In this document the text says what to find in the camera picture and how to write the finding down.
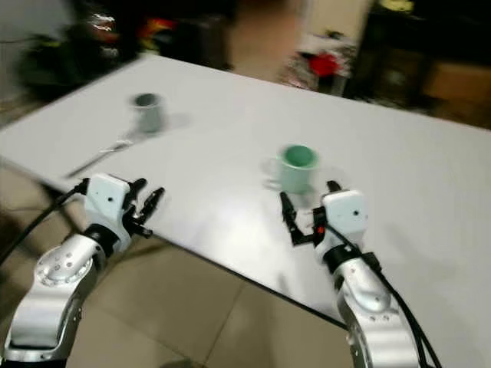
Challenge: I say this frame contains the red and yellow toy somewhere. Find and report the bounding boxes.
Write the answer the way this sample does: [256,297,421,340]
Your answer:
[137,17,176,50]

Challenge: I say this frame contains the black office chair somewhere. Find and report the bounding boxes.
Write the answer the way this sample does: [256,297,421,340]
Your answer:
[15,34,101,104]

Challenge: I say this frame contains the brown cardboard box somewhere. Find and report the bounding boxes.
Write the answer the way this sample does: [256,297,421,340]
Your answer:
[427,61,491,130]

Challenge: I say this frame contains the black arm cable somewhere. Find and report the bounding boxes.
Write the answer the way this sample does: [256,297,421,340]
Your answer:
[324,222,444,368]
[1,178,90,261]

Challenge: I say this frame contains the red bag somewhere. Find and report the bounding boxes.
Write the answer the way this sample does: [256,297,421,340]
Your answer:
[307,52,343,77]

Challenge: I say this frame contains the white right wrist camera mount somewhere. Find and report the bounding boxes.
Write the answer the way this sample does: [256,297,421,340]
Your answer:
[321,189,370,248]

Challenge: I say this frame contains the dark cabinet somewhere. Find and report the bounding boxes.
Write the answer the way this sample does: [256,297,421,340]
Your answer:
[345,0,491,112]

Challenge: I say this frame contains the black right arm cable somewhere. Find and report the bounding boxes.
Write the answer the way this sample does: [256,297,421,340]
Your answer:
[324,222,444,368]

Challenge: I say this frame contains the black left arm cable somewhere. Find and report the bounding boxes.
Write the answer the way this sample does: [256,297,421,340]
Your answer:
[1,178,90,261]

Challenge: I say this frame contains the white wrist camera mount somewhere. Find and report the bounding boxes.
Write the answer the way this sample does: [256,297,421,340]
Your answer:
[85,172,133,232]
[321,189,370,248]

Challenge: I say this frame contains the silver metal spoon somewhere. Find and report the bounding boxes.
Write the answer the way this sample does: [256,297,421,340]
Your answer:
[67,138,134,179]

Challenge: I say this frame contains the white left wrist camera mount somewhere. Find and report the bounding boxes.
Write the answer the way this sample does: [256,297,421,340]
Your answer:
[85,172,133,232]

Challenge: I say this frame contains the green mug with handle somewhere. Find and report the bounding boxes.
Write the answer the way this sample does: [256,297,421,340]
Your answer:
[262,143,321,196]

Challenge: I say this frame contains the grey cup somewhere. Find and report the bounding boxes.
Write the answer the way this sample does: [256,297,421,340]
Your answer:
[133,92,166,136]

